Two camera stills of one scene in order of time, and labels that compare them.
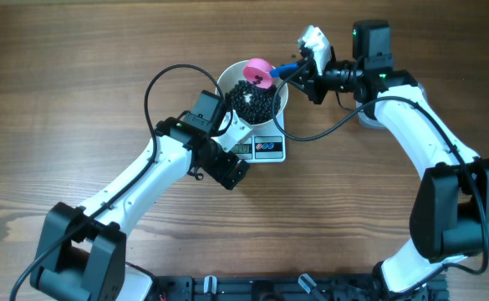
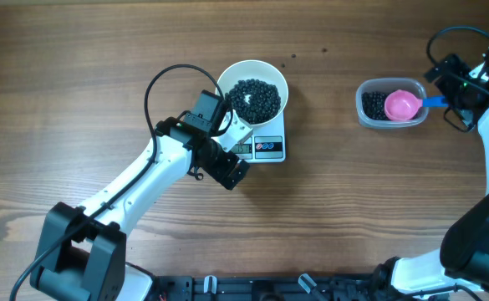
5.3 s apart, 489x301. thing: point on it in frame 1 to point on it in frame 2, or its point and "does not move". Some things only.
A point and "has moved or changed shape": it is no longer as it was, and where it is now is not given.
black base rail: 303,288 does not move
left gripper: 221,172 does not move
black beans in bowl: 253,104 does not move
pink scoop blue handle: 260,72 has moved or changed shape
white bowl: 233,73 does not move
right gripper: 312,79 to 445,82
